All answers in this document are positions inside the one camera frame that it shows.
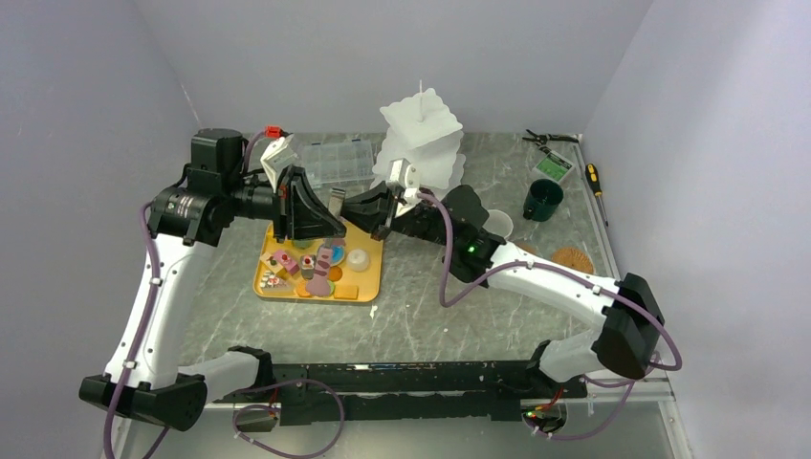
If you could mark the tan waffle round cookie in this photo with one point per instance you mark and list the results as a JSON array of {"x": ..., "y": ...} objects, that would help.
[{"x": 301, "y": 289}]

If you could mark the blue frosted donut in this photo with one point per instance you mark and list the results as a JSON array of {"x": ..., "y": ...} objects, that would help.
[{"x": 338, "y": 255}]

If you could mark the pink handled tongs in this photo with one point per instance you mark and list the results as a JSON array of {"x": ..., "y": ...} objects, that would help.
[{"x": 319, "y": 285}]

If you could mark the pink cake with cherry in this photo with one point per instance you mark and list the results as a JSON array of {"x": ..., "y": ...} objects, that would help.
[{"x": 285, "y": 261}]

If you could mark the dark green mug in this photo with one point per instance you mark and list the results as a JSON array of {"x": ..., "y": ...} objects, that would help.
[{"x": 542, "y": 200}]

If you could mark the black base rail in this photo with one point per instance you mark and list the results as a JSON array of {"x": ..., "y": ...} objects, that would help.
[{"x": 496, "y": 390}]

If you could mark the white round cupcake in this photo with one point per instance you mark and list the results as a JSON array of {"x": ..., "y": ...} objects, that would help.
[{"x": 358, "y": 260}]

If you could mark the white triangle cake slice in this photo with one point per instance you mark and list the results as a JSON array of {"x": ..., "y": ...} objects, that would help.
[{"x": 271, "y": 284}]

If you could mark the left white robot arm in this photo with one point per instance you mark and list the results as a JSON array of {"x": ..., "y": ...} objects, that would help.
[{"x": 181, "y": 227}]

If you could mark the grey cake with strawberry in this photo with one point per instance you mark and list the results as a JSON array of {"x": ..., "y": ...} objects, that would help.
[{"x": 307, "y": 264}]

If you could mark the green white packet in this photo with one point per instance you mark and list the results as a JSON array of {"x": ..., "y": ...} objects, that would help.
[{"x": 554, "y": 167}]

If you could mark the orange round cookie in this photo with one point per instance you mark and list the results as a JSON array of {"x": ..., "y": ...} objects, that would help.
[{"x": 335, "y": 274}]

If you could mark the yellow cake piece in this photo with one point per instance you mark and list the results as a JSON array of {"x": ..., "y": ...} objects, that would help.
[{"x": 269, "y": 263}]

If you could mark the clear plastic compartment box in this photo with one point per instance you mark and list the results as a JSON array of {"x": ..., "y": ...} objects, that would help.
[{"x": 337, "y": 162}]

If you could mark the white three-tier dessert stand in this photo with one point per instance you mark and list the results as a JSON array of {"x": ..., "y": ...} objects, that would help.
[{"x": 422, "y": 130}]

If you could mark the yellow black screwdriver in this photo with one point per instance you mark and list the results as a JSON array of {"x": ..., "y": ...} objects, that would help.
[{"x": 592, "y": 178}]

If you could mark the white blue mug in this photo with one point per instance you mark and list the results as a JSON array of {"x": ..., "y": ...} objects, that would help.
[{"x": 499, "y": 223}]

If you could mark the black pliers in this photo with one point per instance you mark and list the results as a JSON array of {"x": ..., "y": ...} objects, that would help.
[{"x": 544, "y": 139}]

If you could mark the yellow serving tray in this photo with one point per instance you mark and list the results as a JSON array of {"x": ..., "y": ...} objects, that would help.
[{"x": 368, "y": 281}]

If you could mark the yellow square biscuit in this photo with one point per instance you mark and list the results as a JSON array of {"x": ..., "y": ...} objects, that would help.
[{"x": 346, "y": 292}]

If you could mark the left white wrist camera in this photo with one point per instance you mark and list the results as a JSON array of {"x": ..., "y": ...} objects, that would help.
[{"x": 276, "y": 157}]

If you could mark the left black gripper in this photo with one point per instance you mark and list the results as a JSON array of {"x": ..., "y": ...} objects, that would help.
[{"x": 296, "y": 211}]

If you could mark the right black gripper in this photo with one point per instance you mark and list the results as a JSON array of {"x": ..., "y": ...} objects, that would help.
[{"x": 377, "y": 206}]

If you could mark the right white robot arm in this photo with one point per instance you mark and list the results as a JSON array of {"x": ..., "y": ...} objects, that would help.
[{"x": 623, "y": 319}]

